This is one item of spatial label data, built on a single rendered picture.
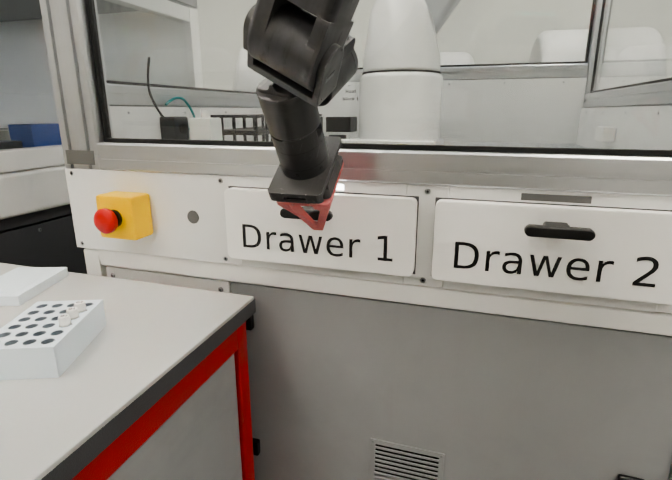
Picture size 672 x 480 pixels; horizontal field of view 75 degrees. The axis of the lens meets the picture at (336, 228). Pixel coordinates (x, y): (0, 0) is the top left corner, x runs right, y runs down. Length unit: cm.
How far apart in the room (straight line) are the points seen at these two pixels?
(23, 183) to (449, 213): 101
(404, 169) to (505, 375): 33
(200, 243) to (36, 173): 63
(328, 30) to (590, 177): 38
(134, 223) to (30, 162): 56
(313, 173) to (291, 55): 15
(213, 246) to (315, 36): 45
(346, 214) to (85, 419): 38
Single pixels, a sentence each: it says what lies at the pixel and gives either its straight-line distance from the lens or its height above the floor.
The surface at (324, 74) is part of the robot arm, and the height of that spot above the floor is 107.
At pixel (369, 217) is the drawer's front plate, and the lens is 61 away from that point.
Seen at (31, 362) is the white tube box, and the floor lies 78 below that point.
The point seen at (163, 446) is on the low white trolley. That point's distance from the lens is 63.
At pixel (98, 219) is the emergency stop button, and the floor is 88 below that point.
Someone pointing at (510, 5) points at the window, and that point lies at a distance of 63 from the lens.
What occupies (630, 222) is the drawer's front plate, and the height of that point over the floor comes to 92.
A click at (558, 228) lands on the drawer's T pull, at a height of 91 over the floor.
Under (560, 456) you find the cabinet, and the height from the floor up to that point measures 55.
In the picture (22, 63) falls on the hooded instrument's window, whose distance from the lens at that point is 133.
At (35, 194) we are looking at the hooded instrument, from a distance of 130.
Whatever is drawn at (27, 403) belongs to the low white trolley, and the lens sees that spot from 56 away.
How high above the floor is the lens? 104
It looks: 15 degrees down
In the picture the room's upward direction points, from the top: straight up
